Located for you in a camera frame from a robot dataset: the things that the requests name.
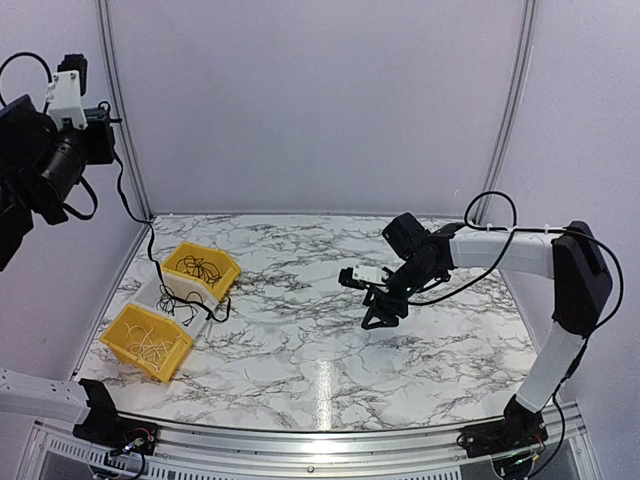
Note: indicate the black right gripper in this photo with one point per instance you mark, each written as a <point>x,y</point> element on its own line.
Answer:
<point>379,306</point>

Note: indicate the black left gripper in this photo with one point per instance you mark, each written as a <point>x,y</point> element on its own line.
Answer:
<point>104,151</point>

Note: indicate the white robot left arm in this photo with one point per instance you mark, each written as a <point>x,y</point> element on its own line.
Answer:
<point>41,162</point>

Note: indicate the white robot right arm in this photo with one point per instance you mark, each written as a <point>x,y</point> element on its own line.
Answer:
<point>569,256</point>

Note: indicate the yellow bin far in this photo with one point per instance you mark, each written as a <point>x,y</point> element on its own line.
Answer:
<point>212,268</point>

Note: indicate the yellow bin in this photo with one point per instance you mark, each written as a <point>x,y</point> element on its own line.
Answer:
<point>212,268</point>
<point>148,341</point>

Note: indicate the white bin middle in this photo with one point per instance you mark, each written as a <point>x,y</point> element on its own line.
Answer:
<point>185,302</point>

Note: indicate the yellow bin near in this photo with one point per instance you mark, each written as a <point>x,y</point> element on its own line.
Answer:
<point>148,341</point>

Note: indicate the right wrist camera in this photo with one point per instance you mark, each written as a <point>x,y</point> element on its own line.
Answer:
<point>361,277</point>

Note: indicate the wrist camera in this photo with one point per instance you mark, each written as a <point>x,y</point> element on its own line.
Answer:
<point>65,92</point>
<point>361,277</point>

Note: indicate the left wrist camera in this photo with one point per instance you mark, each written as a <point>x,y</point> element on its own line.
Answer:
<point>65,92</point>

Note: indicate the left aluminium corner post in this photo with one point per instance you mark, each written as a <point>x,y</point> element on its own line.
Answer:
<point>109,53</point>

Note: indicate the aluminium corner post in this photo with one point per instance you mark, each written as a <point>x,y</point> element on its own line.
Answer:
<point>109,53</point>
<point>515,92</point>

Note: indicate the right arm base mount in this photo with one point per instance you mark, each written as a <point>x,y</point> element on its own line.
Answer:
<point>518,428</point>

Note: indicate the aluminium front rail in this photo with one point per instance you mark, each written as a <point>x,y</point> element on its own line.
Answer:
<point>193,451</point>

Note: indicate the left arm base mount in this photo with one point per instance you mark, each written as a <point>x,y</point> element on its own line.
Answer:
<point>105,426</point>

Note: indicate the right aluminium corner post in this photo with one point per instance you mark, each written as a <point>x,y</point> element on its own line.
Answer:
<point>515,92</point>

